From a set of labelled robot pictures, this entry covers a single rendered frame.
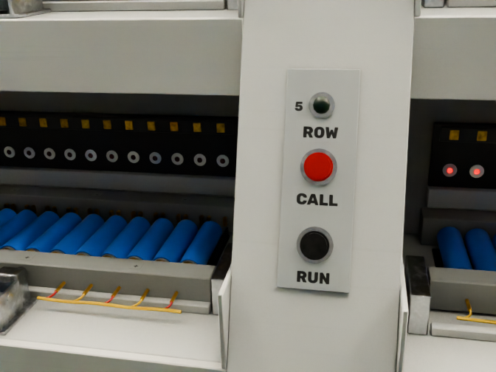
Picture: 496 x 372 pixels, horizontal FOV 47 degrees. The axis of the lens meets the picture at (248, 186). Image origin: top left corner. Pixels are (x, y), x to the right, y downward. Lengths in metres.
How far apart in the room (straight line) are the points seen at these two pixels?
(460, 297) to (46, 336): 0.26
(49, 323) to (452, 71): 0.29
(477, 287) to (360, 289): 0.10
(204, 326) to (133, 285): 0.06
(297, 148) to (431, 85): 0.08
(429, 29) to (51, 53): 0.23
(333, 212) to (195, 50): 0.12
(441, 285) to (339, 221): 0.10
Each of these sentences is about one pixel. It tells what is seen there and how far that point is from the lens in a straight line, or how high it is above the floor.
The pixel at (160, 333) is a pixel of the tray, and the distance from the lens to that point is 0.37.
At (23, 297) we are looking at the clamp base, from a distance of 0.42.
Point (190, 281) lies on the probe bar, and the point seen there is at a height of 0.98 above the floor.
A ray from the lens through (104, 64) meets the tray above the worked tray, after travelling 0.37.
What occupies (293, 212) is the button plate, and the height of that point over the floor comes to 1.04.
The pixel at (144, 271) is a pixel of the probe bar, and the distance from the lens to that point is 0.39.
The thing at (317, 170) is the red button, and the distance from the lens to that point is 0.31.
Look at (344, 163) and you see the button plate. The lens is 0.31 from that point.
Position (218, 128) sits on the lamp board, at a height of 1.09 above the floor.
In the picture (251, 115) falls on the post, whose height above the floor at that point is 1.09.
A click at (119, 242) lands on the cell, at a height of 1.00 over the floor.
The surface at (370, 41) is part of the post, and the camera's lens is 0.32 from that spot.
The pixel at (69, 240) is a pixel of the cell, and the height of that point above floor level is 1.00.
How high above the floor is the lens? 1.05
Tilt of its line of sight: 1 degrees down
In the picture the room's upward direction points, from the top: 3 degrees clockwise
